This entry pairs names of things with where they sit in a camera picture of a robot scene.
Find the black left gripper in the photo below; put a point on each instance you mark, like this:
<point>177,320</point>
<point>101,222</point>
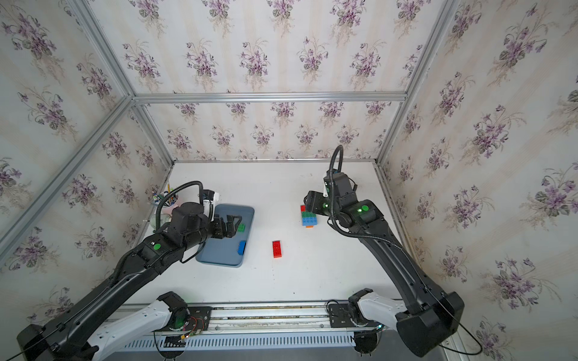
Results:
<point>222,233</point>

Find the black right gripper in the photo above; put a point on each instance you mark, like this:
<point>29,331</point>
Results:
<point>315,202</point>

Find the long dark green lego brick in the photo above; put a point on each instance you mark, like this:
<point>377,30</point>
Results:
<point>306,214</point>

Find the light blue lego brick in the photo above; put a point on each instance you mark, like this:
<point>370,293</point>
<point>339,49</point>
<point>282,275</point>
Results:
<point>309,222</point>

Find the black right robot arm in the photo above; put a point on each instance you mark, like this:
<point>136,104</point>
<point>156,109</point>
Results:
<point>426,315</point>

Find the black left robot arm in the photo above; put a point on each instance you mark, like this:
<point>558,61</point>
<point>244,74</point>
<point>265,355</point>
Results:
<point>79,333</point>

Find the blue plastic tray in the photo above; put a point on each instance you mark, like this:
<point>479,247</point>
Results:
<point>224,252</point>

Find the pink pen holder cup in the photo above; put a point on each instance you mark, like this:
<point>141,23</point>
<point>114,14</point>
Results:
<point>170,204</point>

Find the pale green lotion bottle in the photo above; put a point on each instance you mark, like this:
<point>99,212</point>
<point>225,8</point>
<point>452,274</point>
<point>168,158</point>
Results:
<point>153,222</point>

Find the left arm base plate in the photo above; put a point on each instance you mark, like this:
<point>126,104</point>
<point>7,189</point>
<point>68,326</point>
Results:
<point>193,321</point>

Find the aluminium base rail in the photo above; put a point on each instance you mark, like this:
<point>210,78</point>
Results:
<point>256,326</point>

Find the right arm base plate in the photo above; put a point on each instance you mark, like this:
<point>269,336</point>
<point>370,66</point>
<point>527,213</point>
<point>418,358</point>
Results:
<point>342,315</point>

